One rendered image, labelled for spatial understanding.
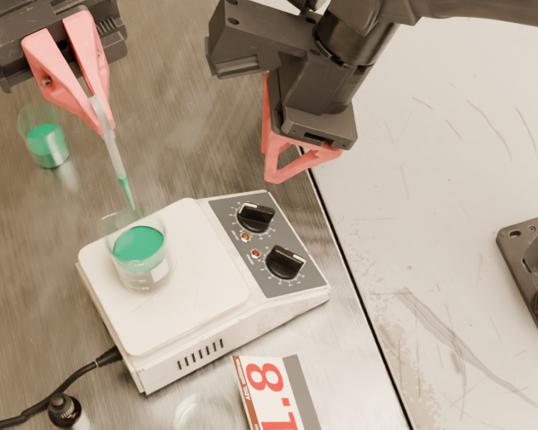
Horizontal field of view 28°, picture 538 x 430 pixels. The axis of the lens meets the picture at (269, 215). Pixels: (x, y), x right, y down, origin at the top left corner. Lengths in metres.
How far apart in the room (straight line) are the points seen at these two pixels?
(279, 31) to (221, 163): 0.28
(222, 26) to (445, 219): 0.34
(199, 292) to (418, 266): 0.23
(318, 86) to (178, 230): 0.20
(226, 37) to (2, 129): 0.40
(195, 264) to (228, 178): 0.17
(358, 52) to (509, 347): 0.33
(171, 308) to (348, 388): 0.18
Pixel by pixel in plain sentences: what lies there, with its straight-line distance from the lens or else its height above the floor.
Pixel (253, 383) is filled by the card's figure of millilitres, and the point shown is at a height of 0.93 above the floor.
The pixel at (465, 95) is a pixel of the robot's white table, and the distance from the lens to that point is 1.15.
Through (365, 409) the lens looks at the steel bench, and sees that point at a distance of 0.98.
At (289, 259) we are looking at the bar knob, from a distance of 0.97.
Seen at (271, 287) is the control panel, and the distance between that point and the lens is 0.96.
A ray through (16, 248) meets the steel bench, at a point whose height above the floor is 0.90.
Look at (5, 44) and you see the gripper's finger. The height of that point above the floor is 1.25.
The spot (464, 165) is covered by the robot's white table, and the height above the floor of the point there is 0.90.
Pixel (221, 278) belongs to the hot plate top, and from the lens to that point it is 0.94.
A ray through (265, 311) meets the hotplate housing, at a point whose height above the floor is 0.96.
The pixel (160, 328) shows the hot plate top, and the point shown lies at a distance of 0.92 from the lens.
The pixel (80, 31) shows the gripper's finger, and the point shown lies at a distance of 0.76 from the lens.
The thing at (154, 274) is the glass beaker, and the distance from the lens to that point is 0.91.
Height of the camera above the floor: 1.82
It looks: 60 degrees down
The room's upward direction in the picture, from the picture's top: 5 degrees counter-clockwise
